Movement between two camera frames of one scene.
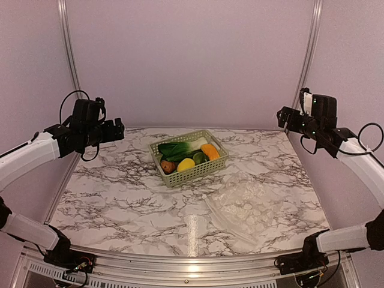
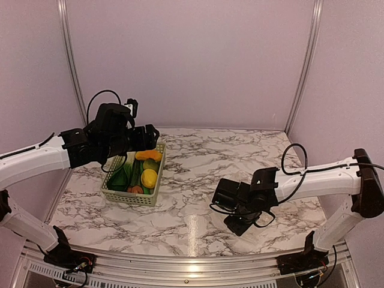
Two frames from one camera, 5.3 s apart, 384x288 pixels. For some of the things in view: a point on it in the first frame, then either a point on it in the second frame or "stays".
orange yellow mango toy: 210,151 to 153,154
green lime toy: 199,158 to 150,164
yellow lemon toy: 185,164 to 149,178
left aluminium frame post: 63,15 stays
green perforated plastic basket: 197,170 to 150,199
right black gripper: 285,111 to 238,229
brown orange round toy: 168,167 to 135,189
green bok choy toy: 174,151 to 120,180
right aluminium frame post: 309,51 stays
